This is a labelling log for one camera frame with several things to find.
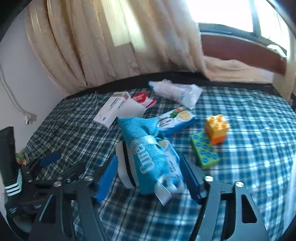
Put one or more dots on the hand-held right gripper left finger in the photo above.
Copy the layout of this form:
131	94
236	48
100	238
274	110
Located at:
106	180

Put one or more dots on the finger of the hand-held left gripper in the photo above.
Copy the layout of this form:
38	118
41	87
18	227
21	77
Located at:
49	158
71	170

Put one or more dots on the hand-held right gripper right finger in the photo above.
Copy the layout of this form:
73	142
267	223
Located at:
191	178

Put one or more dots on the white sponge with black stripe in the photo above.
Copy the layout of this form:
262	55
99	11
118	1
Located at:
123	171

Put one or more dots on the blue cloth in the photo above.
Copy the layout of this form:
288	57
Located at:
148	160

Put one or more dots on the person's left forearm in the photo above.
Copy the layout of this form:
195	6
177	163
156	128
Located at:
8	150

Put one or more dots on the green box with blue dots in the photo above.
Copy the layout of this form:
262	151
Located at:
204	150

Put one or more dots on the yellow and orange toy block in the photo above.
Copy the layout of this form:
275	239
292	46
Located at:
216	127

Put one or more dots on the blue food box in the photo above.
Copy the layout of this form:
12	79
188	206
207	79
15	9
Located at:
178	117

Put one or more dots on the white medicine box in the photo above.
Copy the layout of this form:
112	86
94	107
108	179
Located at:
111	111

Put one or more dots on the blue plaid blanket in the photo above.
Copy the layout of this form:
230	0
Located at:
254	139

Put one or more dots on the white plastic bag packet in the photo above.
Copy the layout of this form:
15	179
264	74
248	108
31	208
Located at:
180	92

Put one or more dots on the red and white packet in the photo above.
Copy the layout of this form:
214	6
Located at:
141	97

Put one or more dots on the black mattress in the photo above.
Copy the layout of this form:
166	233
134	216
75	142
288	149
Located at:
138	78

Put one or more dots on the cream lace curtain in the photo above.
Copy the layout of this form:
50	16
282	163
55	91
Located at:
92	46

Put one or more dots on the plain cream curtain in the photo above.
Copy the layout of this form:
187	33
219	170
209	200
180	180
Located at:
290	69

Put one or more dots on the window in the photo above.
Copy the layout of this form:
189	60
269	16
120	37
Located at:
255	18

